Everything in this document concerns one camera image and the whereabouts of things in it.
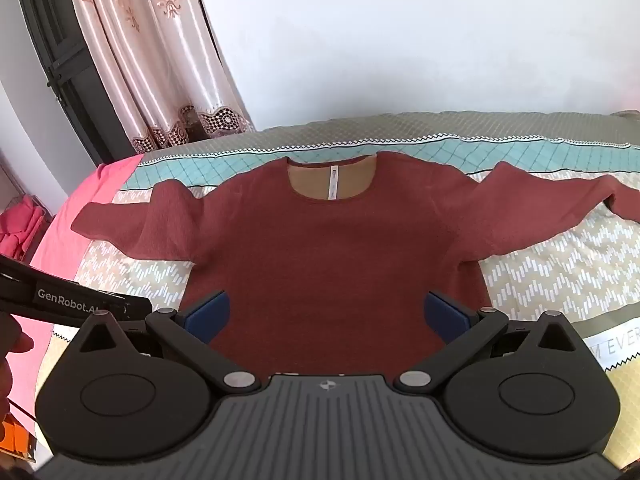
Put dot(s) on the pink satin curtain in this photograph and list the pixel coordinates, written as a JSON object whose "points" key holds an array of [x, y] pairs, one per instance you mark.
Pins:
{"points": [[150, 60]]}

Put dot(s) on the person's left hand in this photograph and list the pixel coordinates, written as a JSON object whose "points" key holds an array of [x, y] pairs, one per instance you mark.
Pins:
{"points": [[17, 342]]}

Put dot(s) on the dark window frame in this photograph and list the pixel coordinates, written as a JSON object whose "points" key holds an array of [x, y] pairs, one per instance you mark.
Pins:
{"points": [[65, 60]]}

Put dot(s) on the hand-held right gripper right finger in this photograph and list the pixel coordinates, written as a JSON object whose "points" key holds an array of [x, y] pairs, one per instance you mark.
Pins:
{"points": [[442, 317]]}

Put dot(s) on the red-brown sweater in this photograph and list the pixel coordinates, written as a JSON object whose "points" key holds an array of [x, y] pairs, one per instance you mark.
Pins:
{"points": [[320, 260]]}

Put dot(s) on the yellow bamboo mat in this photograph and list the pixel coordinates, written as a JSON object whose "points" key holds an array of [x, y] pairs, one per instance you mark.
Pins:
{"points": [[625, 410]]}

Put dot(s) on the pink bed sheet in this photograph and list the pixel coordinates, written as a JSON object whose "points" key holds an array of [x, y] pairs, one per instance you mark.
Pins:
{"points": [[75, 210]]}

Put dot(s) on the pink cloth pile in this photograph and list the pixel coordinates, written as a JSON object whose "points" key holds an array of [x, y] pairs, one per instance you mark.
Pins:
{"points": [[20, 230]]}

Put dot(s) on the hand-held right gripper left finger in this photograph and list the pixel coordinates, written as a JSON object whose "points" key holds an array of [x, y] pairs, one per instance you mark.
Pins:
{"points": [[207, 317]]}

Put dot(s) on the orange object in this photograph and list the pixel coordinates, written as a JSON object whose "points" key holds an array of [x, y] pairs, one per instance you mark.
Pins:
{"points": [[15, 435]]}

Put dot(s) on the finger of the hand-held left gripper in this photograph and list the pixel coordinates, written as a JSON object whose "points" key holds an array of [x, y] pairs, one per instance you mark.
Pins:
{"points": [[135, 307]]}

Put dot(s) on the patterned bed quilt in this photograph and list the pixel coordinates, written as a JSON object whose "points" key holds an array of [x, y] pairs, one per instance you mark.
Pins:
{"points": [[550, 270]]}

